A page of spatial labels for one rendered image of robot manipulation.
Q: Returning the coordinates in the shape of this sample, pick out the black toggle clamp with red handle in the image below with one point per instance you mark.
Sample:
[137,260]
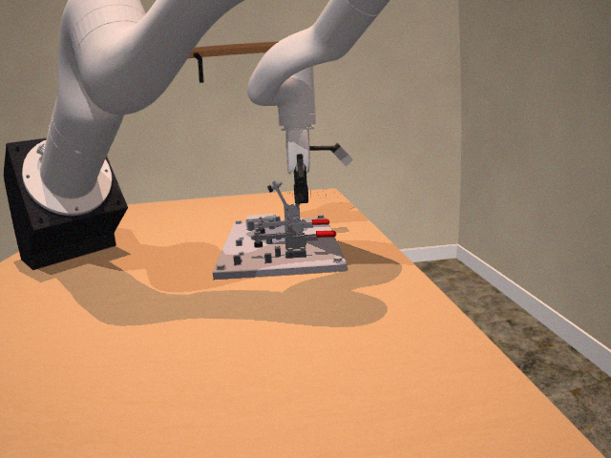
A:
[298,226]

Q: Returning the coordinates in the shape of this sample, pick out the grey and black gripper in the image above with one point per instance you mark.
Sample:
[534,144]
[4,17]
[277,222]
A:
[297,150]

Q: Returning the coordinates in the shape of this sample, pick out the grey toggle clamp with red handle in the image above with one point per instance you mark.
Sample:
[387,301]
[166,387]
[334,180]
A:
[295,243]

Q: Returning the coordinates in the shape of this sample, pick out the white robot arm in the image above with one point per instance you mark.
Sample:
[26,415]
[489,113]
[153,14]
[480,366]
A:
[125,64]

